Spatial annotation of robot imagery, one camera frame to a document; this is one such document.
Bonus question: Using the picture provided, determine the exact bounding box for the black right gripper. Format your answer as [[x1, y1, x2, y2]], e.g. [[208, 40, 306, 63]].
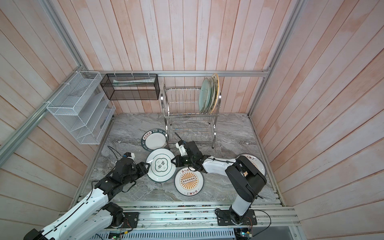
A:
[[170, 154, 197, 168]]

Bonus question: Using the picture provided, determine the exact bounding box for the dark-rim lettered white plate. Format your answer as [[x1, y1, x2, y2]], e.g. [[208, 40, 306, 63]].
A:
[[141, 129, 168, 152]]

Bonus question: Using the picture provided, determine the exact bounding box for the white plate with flower outline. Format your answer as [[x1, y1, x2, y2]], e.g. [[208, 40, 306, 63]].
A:
[[146, 149, 176, 183]]

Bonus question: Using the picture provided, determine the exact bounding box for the cat and stars orange-rim plate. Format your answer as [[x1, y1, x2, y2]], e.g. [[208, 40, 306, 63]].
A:
[[211, 74, 220, 113]]

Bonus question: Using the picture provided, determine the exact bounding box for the stainless steel dish rack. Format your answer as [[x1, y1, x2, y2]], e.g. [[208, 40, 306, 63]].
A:
[[160, 87, 221, 148]]

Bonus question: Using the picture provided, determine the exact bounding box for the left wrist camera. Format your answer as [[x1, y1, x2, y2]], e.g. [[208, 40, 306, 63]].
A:
[[122, 152, 135, 160]]

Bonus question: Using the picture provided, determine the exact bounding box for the orange sunburst plate centre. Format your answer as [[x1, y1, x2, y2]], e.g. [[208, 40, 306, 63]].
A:
[[174, 167, 204, 197]]

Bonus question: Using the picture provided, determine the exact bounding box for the orange sunburst plate right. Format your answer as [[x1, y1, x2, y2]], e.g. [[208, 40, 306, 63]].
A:
[[238, 154, 267, 177]]

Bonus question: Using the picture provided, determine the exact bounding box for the cream plate with berry sprigs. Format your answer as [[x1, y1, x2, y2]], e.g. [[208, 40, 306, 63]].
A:
[[207, 78, 216, 114]]

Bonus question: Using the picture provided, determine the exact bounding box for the orange sunburst plate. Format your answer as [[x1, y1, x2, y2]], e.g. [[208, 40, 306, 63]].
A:
[[174, 167, 204, 197], [238, 154, 267, 177]]

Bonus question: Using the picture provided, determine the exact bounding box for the black mesh wall basket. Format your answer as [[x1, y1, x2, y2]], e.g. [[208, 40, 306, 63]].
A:
[[101, 73, 160, 101]]

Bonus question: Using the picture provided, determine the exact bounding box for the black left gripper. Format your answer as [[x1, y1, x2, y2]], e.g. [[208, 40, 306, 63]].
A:
[[122, 161, 151, 186]]

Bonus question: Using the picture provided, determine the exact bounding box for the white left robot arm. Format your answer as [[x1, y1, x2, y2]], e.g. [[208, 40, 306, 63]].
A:
[[24, 155, 151, 240]]

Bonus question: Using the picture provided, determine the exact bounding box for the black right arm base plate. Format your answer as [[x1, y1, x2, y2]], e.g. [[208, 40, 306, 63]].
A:
[[214, 209, 257, 226]]

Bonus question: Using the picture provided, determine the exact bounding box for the white wire mesh shelf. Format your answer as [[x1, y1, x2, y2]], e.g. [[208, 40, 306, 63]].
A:
[[47, 71, 116, 145]]

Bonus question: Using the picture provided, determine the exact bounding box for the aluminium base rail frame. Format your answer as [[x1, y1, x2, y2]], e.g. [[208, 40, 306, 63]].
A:
[[91, 201, 306, 240]]

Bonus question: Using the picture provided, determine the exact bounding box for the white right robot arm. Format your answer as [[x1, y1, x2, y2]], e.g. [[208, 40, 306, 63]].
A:
[[171, 140, 267, 226]]

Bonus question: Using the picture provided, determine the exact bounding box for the pale green plate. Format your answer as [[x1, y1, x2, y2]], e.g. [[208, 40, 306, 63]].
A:
[[199, 78, 211, 114]]

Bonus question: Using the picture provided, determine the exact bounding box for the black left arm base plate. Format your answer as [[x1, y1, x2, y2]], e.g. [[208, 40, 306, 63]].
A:
[[111, 212, 140, 229]]

